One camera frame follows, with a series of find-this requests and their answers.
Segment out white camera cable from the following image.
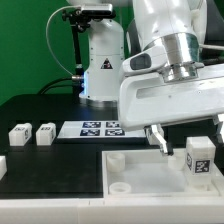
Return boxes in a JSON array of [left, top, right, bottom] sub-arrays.
[[45, 5, 83, 78]]

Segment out black camera on stand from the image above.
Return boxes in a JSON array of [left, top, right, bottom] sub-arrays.
[[62, 4, 116, 94]]

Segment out white plate with AprilTags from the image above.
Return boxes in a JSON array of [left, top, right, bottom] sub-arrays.
[[58, 120, 145, 139]]

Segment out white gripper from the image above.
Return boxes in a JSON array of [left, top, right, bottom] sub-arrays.
[[118, 46, 224, 156]]

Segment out white square tabletop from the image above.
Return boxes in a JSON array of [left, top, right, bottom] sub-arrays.
[[102, 148, 224, 198]]

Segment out black cables at base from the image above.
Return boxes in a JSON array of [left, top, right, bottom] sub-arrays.
[[37, 74, 85, 96]]

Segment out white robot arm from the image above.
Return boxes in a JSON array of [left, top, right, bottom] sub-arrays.
[[67, 0, 224, 153]]

